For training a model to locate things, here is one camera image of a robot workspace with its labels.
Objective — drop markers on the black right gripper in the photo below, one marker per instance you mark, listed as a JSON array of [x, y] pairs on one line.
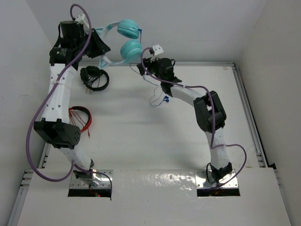
[[148, 63]]

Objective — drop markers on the aluminium table frame rail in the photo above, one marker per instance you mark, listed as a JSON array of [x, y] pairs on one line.
[[173, 147]]

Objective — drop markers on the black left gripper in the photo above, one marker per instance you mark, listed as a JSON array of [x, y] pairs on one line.
[[100, 47]]

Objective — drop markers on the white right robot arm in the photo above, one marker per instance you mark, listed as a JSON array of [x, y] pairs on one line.
[[209, 112]]

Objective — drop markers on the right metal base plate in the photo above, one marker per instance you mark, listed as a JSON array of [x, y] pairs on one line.
[[204, 180]]

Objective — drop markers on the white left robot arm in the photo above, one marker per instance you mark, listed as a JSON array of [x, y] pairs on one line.
[[54, 127]]

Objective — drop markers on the red headphones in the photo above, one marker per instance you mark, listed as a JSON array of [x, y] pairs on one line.
[[82, 117]]

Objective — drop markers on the black headphones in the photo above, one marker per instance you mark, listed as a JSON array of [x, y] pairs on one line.
[[90, 74]]

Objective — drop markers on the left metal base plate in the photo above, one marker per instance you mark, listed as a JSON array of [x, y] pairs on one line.
[[97, 180]]

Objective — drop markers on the metal base plate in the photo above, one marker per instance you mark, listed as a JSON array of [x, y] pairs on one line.
[[97, 180], [204, 180]]

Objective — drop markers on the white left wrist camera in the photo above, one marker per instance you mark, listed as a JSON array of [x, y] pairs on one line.
[[82, 19]]

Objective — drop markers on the white front cover board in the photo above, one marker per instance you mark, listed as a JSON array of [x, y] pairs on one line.
[[159, 198]]

